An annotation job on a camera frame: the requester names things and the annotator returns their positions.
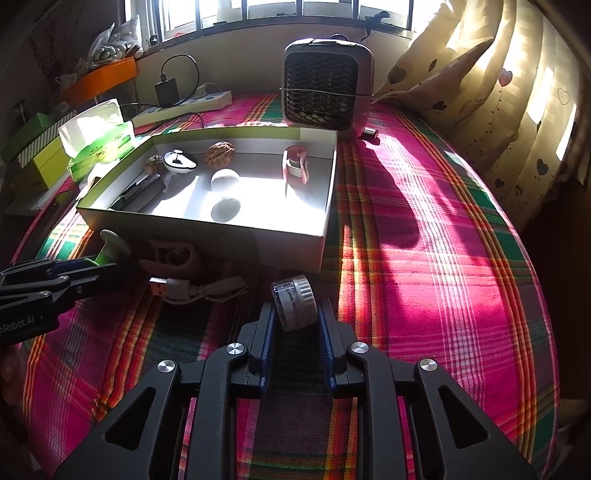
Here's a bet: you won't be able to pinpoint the clear jar with white lid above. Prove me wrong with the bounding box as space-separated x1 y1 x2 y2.
270 274 319 333

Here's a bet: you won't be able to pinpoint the green mushroom toy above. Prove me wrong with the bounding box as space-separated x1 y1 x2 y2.
92 229 133 269

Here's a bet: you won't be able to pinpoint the yellow-green box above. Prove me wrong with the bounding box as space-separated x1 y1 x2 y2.
31 138 71 191

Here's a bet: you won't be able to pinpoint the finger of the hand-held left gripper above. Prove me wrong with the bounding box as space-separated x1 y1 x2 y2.
0 258 101 288
44 262 120 306

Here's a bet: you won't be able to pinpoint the white plastic bags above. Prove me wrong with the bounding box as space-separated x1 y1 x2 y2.
85 18 144 64

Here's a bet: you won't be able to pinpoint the striped green box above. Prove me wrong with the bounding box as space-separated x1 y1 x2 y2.
0 113 52 163

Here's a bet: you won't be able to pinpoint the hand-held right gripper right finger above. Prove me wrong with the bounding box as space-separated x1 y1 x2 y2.
316 298 539 480

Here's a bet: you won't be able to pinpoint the plaid tablecloth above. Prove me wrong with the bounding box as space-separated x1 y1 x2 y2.
23 92 560 480

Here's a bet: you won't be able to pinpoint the small desk fan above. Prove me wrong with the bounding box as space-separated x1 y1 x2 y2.
279 36 375 140

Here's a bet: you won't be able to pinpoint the white cardboard box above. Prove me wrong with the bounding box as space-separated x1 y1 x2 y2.
76 127 338 274

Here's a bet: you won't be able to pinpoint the heart print curtain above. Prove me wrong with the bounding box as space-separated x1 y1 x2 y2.
374 0 581 232

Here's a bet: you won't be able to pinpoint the black window latch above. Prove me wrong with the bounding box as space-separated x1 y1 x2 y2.
366 10 391 34

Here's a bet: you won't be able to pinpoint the white round gadget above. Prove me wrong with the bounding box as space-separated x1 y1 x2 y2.
164 148 199 177

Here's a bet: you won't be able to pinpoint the black rectangular remote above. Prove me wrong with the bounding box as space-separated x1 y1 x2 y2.
111 174 167 211

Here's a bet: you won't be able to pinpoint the pink plastic case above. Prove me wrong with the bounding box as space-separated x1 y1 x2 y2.
281 145 310 186

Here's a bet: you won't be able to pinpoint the large walnut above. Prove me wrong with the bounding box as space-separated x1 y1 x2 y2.
205 141 237 168

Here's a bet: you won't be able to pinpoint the orange tray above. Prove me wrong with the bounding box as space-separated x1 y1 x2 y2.
60 58 139 105

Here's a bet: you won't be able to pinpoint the white usb cable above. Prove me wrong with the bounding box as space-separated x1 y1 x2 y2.
148 275 250 306

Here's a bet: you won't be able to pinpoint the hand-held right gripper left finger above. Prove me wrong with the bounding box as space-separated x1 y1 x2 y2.
53 302 278 480

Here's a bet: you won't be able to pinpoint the pink mushroom toy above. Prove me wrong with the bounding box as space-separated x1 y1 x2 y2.
140 239 204 278

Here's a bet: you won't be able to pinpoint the black charger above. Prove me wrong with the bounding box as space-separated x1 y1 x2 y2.
154 78 180 106

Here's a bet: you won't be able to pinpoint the black charger cable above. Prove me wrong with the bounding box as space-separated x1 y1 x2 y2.
159 54 201 100

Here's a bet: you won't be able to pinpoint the window grille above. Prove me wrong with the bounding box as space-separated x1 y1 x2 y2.
139 0 416 43

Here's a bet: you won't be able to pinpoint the green tissue pack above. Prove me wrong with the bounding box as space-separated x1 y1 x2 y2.
58 99 136 184

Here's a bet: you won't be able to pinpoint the white round ball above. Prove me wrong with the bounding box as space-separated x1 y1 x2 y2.
211 168 241 197

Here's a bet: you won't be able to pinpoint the white power strip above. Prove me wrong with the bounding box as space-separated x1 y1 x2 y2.
133 91 232 126

